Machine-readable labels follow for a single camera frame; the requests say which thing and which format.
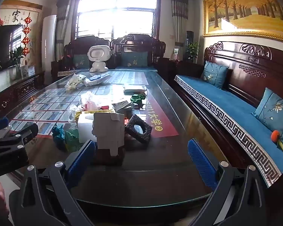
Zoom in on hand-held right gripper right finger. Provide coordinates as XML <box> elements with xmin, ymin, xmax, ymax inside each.
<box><xmin>188</xmin><ymin>139</ymin><xmax>267</xmax><ymax>226</ymax></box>

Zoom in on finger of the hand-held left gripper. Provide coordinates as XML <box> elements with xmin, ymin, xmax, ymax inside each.
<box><xmin>0</xmin><ymin>117</ymin><xmax>14</xmax><ymax>140</ymax></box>
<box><xmin>0</xmin><ymin>122</ymin><xmax>39</xmax><ymax>177</ymax></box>

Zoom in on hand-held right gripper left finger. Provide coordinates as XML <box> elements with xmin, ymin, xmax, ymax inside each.
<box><xmin>19</xmin><ymin>139</ymin><xmax>96</xmax><ymax>226</ymax></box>

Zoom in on green paper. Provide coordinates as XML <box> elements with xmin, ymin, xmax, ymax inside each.
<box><xmin>64</xmin><ymin>129</ymin><xmax>79</xmax><ymax>152</ymax></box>

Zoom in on white foam block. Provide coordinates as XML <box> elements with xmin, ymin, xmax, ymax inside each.
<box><xmin>77</xmin><ymin>119</ymin><xmax>96</xmax><ymax>144</ymax></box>

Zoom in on teal paper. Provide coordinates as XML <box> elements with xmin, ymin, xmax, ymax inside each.
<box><xmin>52</xmin><ymin>124</ymin><xmax>66</xmax><ymax>150</ymax></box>

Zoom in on black foam square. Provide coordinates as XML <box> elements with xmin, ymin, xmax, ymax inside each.
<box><xmin>125</xmin><ymin>114</ymin><xmax>153</xmax><ymax>144</ymax></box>

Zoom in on white cardboard piece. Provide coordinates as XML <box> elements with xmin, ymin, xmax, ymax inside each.
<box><xmin>92</xmin><ymin>112</ymin><xmax>125</xmax><ymax>157</ymax></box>

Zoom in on dark wooden television cabinet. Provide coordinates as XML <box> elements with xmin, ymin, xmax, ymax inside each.
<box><xmin>0</xmin><ymin>72</ymin><xmax>45</xmax><ymax>120</ymax></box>

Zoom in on yellow tissue box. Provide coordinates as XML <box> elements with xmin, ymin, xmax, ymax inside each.
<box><xmin>75</xmin><ymin>109</ymin><xmax>116</xmax><ymax>125</ymax></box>

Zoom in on printed photo sheets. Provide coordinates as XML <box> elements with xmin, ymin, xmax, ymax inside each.
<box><xmin>8</xmin><ymin>88</ymin><xmax>85</xmax><ymax>136</ymax></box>

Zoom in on clear crumpled plastic bag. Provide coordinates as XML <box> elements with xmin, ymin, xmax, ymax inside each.
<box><xmin>69</xmin><ymin>91</ymin><xmax>114</xmax><ymax>123</ymax></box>

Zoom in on red banner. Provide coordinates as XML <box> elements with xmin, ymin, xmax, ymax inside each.
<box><xmin>121</xmin><ymin>92</ymin><xmax>180</xmax><ymax>138</ymax></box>

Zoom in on dark wooden coffee table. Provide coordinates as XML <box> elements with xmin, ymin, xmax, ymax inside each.
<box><xmin>0</xmin><ymin>69</ymin><xmax>229</xmax><ymax>208</ymax></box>

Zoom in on blue sofa seat cushion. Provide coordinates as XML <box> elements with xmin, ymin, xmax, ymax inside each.
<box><xmin>175</xmin><ymin>74</ymin><xmax>283</xmax><ymax>189</ymax></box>

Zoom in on small white box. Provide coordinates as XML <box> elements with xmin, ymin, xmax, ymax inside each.
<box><xmin>21</xmin><ymin>65</ymin><xmax>36</xmax><ymax>77</ymax></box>

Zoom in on white power strip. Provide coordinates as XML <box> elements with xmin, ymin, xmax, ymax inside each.
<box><xmin>112</xmin><ymin>99</ymin><xmax>132</xmax><ymax>111</ymax></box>

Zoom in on green potted plant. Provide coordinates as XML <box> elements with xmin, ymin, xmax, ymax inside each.
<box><xmin>8</xmin><ymin>47</ymin><xmax>24</xmax><ymax>79</ymax></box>
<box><xmin>187</xmin><ymin>42</ymin><xmax>200</xmax><ymax>63</ymax></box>

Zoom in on white crumpled plastic bag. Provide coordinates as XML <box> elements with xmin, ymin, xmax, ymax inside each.
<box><xmin>65</xmin><ymin>74</ymin><xmax>86</xmax><ymax>91</ymax></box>

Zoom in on green crumpled cloth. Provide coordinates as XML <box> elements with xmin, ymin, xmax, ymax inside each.
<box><xmin>130</xmin><ymin>94</ymin><xmax>147</xmax><ymax>104</ymax></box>

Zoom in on white and blue packet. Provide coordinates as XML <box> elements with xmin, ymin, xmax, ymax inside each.
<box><xmin>82</xmin><ymin>73</ymin><xmax>112</xmax><ymax>86</ymax></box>

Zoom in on black television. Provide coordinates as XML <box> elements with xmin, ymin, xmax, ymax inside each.
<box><xmin>0</xmin><ymin>25</ymin><xmax>23</xmax><ymax>76</ymax></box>

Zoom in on orange and green toy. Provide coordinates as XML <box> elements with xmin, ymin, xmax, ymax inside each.
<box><xmin>271</xmin><ymin>130</ymin><xmax>283</xmax><ymax>162</ymax></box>

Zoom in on blue embroidered pillow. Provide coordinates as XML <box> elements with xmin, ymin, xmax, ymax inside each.
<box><xmin>251</xmin><ymin>88</ymin><xmax>283</xmax><ymax>149</ymax></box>
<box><xmin>200</xmin><ymin>61</ymin><xmax>229</xmax><ymax>89</ymax></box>

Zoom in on dark wooden side table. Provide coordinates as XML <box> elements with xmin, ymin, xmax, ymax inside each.
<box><xmin>153</xmin><ymin>57</ymin><xmax>204</xmax><ymax>85</ymax></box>

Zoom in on teal embroidered cushion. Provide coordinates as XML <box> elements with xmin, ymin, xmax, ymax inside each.
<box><xmin>73</xmin><ymin>54</ymin><xmax>90</xmax><ymax>68</ymax></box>
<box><xmin>121</xmin><ymin>51</ymin><xmax>148</xmax><ymax>67</ymax></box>

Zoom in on white standing air conditioner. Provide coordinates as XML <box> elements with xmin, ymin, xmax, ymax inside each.
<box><xmin>41</xmin><ymin>15</ymin><xmax>57</xmax><ymax>76</ymax></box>

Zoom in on white robot toy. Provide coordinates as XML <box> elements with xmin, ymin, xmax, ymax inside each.
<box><xmin>88</xmin><ymin>45</ymin><xmax>112</xmax><ymax>73</ymax></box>

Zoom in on framed calligraphy scroll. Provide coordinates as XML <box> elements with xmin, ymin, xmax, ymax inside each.
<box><xmin>0</xmin><ymin>0</ymin><xmax>43</xmax><ymax>66</ymax></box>

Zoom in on carved wooden sofa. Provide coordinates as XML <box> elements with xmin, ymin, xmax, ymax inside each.
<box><xmin>174</xmin><ymin>41</ymin><xmax>283</xmax><ymax>193</ymax></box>

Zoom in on carved wooden armchair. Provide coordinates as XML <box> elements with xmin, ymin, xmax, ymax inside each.
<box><xmin>51</xmin><ymin>35</ymin><xmax>111</xmax><ymax>78</ymax></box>
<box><xmin>111</xmin><ymin>34</ymin><xmax>167</xmax><ymax>71</ymax></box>

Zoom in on patterned curtain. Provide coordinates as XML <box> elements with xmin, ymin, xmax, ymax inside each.
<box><xmin>171</xmin><ymin>0</ymin><xmax>189</xmax><ymax>45</ymax></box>
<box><xmin>55</xmin><ymin>0</ymin><xmax>75</xmax><ymax>62</ymax></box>

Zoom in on water dispenser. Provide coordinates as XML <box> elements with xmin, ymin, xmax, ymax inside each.
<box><xmin>186</xmin><ymin>31</ymin><xmax>194</xmax><ymax>63</ymax></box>

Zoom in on large window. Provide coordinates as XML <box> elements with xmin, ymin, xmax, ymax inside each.
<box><xmin>71</xmin><ymin>0</ymin><xmax>161</xmax><ymax>43</ymax></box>

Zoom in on gold framed tree painting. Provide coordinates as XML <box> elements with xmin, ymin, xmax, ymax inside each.
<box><xmin>203</xmin><ymin>0</ymin><xmax>283</xmax><ymax>43</ymax></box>

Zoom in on red knot string decoration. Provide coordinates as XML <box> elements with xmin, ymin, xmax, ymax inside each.
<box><xmin>22</xmin><ymin>16</ymin><xmax>31</xmax><ymax>56</ymax></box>

